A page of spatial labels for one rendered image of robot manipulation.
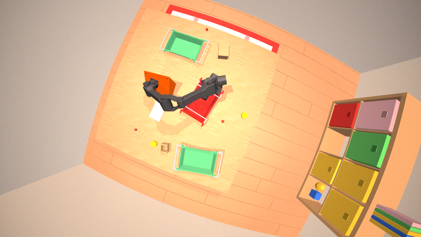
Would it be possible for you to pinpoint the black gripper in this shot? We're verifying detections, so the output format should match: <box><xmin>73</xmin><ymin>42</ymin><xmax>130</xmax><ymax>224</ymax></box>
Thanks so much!
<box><xmin>202</xmin><ymin>73</ymin><xmax>218</xmax><ymax>100</ymax></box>

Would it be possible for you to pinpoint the white rectangular sheet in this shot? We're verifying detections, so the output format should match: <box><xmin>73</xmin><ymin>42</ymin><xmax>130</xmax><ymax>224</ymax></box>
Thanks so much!
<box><xmin>149</xmin><ymin>101</ymin><xmax>164</xmax><ymax>122</ymax></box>

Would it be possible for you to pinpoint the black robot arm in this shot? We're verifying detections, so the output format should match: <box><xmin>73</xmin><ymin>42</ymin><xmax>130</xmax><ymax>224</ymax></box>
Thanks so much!
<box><xmin>143</xmin><ymin>75</ymin><xmax>227</xmax><ymax>112</ymax></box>

